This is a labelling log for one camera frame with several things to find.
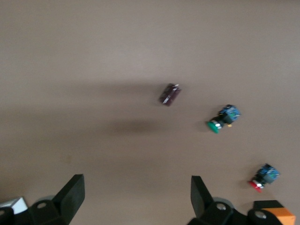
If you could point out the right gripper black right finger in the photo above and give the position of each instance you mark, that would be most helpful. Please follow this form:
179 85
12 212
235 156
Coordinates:
204 206

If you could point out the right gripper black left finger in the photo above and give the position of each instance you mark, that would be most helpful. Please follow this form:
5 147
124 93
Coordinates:
68 201

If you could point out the white drawer cabinet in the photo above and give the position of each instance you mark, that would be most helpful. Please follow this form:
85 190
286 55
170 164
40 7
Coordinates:
18 205

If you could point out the orange box with hole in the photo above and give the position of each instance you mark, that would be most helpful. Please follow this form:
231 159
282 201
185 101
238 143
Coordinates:
284 214

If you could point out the dark purple capacitor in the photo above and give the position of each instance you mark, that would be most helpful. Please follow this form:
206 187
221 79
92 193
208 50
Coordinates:
170 95

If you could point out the red push button switch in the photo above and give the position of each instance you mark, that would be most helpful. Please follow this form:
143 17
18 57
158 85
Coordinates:
266 177

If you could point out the green push button switch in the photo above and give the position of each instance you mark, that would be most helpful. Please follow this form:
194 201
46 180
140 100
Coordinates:
226 117

